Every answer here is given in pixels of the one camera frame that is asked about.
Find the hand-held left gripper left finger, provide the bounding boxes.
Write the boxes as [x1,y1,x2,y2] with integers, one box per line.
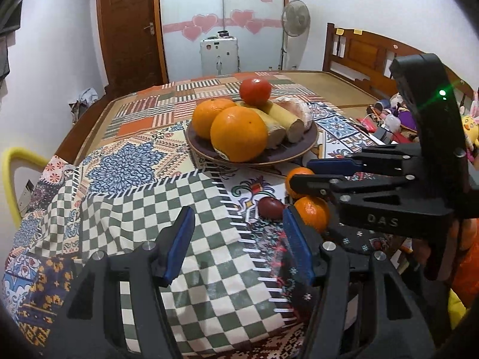
[43,206,197,359]

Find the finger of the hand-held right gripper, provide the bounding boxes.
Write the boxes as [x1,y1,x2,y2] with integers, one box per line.
[307,144,455,180]
[289,174,455,238]

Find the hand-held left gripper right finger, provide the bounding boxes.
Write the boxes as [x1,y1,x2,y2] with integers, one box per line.
[282,206,436,359]

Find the small mandarin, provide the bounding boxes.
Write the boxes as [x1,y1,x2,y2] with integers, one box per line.
[285,167,317,200]
[294,195,332,233]

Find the purple plate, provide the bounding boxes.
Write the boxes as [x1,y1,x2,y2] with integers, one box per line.
[186,120,319,166]

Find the sugarcane piece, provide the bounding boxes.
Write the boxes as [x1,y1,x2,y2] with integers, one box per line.
[260,101,303,143]

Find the banana pieces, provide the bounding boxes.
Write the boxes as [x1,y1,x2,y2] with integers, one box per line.
[235,101,287,149]

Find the peeled pomelo piece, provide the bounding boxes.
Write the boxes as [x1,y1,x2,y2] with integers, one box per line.
[272,96,313,132]

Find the large orange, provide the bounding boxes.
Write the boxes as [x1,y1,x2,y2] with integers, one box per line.
[192,98,237,141]
[210,107,269,162]

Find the red tomato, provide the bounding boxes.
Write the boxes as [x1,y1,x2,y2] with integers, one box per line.
[239,78,272,107]

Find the person's right hand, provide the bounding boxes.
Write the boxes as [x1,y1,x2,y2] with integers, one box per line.
[410,237,429,270]

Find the purple dressed doll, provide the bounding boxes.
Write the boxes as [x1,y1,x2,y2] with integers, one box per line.
[374,93,418,131]

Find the dark red plum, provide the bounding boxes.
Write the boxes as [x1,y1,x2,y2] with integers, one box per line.
[257,196,286,220]

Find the yellow plush toy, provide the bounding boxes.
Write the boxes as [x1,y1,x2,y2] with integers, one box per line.
[462,114,479,154]

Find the straw bed mat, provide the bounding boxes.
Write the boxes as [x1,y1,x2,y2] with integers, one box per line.
[101,70,382,120]

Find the patterned patchwork cloth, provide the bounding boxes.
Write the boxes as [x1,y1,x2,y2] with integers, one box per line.
[0,101,412,359]

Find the striped patchwork blanket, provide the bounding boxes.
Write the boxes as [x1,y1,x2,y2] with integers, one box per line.
[101,73,319,139]

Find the standing fan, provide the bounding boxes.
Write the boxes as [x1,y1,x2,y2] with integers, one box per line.
[280,0,311,71]

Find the pile of clothes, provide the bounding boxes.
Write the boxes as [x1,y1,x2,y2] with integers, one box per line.
[68,88,98,122]

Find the yellow chair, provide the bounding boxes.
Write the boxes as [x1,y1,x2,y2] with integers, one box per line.
[1,147,51,225]

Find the brown wooden door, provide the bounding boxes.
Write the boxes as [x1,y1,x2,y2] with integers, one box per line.
[96,0,168,98]

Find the dark hanging garment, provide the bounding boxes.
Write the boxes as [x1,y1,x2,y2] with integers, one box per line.
[0,0,23,79]

